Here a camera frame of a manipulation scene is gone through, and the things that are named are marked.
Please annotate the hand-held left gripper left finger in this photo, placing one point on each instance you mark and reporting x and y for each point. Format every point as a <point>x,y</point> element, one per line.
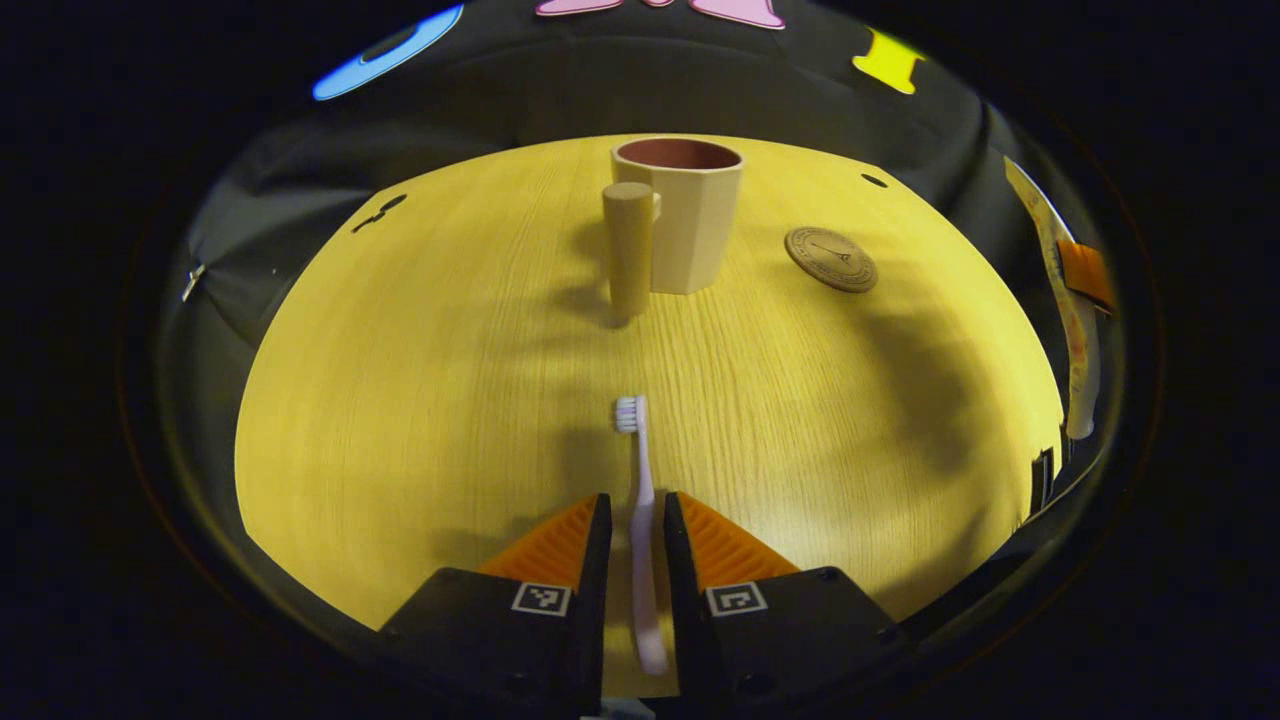
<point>598,600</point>

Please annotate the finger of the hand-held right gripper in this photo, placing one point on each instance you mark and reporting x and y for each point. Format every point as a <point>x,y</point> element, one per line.
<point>1088,272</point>

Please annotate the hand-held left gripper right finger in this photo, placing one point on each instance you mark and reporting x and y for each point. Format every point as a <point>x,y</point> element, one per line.
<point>682,600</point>

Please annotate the white toothpaste tube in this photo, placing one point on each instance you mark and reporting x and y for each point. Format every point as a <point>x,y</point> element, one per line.
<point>1075,350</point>

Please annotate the white toothbrush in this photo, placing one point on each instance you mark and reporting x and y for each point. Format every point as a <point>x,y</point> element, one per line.
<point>644,500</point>

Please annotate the round brown coaster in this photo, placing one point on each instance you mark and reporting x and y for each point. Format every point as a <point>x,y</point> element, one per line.
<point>830,260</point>

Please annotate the black backdrop cloth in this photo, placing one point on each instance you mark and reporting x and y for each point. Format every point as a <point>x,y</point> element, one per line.
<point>600,90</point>

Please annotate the silver clip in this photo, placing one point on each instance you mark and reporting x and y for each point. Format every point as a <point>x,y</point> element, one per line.
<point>193,282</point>

